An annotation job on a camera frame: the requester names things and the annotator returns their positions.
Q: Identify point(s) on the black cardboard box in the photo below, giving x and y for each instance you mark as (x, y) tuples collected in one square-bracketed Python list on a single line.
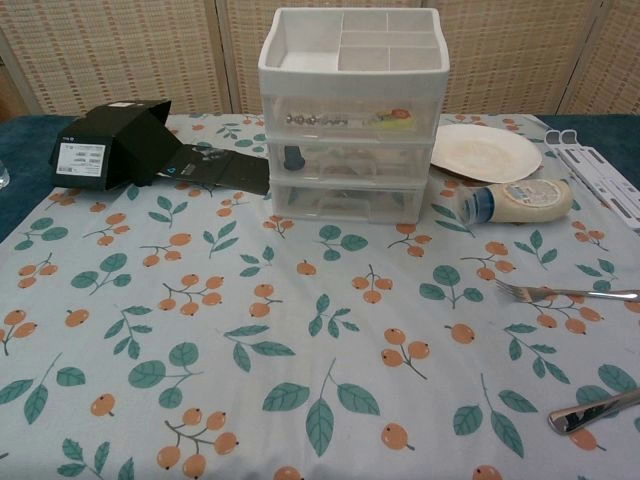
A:
[(125, 145)]

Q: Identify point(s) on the mayonnaise squeeze bottle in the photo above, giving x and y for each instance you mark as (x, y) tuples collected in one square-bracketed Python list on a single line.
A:
[(525, 200)]

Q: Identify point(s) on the metal fork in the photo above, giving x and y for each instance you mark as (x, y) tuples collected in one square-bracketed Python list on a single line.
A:
[(530, 295)]

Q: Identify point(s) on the woven bamboo folding screen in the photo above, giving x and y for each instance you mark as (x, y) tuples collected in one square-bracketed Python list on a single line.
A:
[(125, 50)]

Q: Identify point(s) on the metal table knife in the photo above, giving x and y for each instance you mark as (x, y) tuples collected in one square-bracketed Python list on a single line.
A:
[(575, 417)]

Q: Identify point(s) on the flat black cardboard sleeve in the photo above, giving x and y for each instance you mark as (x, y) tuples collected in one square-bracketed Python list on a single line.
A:
[(235, 172)]

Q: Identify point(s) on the clear plastic drawer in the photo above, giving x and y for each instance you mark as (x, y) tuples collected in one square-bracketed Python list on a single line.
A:
[(400, 200)]

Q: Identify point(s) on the white drawer organizer box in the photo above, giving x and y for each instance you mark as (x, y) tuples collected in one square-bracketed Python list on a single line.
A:
[(350, 80)]

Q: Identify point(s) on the dark blue small object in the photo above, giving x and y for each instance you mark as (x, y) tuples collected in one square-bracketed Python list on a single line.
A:
[(294, 160)]

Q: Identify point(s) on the clear drawer holding blue object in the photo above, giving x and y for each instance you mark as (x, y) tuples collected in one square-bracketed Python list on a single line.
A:
[(390, 160)]

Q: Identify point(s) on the white folding stand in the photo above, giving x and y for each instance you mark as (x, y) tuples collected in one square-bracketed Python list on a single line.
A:
[(600, 175)]

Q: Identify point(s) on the white paper plate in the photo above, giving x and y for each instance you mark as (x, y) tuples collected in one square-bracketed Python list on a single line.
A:
[(485, 150)]

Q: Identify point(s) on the clear plastic water bottle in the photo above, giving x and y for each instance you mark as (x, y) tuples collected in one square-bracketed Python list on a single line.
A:
[(3, 177)]

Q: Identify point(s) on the floral leaf and berry tablecloth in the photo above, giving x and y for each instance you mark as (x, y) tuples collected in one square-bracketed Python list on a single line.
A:
[(300, 350)]

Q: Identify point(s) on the yellow snack packet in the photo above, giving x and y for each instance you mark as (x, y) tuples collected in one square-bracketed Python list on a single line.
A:
[(395, 119)]

